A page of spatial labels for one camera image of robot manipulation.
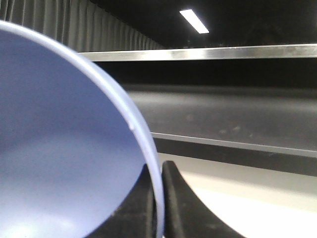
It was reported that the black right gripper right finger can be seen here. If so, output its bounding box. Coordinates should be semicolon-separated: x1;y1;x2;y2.
162;161;242;238

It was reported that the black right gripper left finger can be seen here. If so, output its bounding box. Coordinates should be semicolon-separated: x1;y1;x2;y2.
87;165;157;238

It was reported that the light blue ribbed bowl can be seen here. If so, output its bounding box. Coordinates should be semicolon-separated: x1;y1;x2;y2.
0;21;164;238

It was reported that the white ceiling light panel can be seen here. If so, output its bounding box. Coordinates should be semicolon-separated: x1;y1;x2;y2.
179;9;209;34

